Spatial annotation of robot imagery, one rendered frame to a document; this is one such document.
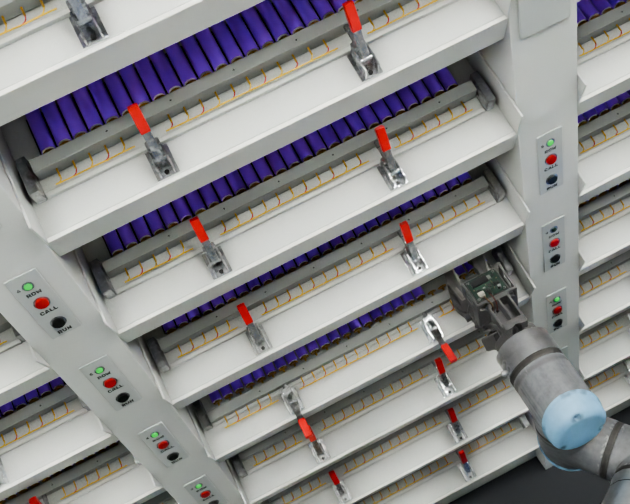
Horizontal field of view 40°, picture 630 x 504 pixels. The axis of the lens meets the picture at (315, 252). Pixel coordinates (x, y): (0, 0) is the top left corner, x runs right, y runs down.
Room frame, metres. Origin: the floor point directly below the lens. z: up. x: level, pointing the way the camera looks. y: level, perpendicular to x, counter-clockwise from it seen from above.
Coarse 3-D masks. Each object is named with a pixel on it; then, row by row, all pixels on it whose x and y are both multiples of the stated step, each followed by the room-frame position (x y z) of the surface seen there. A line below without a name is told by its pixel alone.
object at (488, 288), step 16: (496, 272) 0.78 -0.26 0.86; (464, 288) 0.78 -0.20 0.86; (480, 288) 0.77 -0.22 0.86; (496, 288) 0.76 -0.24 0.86; (512, 288) 0.74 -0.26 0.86; (480, 304) 0.74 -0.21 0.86; (496, 304) 0.73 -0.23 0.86; (512, 304) 0.72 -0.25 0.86; (480, 320) 0.74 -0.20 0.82; (496, 320) 0.71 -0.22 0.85; (512, 320) 0.69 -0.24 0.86
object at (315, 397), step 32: (512, 256) 0.85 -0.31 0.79; (384, 320) 0.85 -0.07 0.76; (448, 320) 0.81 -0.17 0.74; (320, 352) 0.83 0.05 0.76; (384, 352) 0.80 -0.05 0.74; (416, 352) 0.78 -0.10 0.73; (256, 384) 0.82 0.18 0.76; (320, 384) 0.79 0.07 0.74; (352, 384) 0.77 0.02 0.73; (192, 416) 0.78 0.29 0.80; (256, 416) 0.77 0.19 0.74; (288, 416) 0.76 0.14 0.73; (224, 448) 0.74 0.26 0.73
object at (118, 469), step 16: (112, 448) 0.79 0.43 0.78; (80, 464) 0.78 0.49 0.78; (96, 464) 0.78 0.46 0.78; (112, 464) 0.78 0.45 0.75; (128, 464) 0.77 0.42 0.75; (48, 480) 0.78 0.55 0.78; (64, 480) 0.77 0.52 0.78; (80, 480) 0.77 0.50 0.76; (96, 480) 0.76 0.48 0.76; (112, 480) 0.76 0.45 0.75; (128, 480) 0.75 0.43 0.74; (144, 480) 0.74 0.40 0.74; (16, 496) 0.77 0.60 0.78; (32, 496) 0.76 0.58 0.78; (48, 496) 0.77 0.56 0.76; (64, 496) 0.75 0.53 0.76; (80, 496) 0.75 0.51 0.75; (96, 496) 0.74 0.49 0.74; (112, 496) 0.73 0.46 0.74; (128, 496) 0.72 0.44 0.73; (144, 496) 0.72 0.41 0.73
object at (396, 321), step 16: (416, 304) 0.84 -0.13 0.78; (432, 304) 0.83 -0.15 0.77; (400, 320) 0.83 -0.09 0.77; (368, 336) 0.82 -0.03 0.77; (400, 336) 0.81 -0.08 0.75; (336, 352) 0.81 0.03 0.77; (368, 352) 0.80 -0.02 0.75; (304, 368) 0.81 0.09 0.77; (336, 368) 0.80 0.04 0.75; (272, 384) 0.80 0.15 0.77; (240, 400) 0.79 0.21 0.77; (256, 400) 0.79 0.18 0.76; (208, 416) 0.79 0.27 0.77; (224, 416) 0.78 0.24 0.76
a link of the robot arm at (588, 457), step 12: (612, 420) 0.55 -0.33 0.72; (600, 432) 0.53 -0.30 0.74; (540, 444) 0.57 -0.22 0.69; (552, 444) 0.54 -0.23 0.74; (588, 444) 0.52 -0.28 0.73; (600, 444) 0.51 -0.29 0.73; (552, 456) 0.54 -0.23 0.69; (564, 456) 0.53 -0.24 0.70; (576, 456) 0.52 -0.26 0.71; (588, 456) 0.51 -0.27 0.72; (600, 456) 0.50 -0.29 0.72; (564, 468) 0.53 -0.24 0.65; (576, 468) 0.53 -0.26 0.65; (588, 468) 0.50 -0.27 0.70
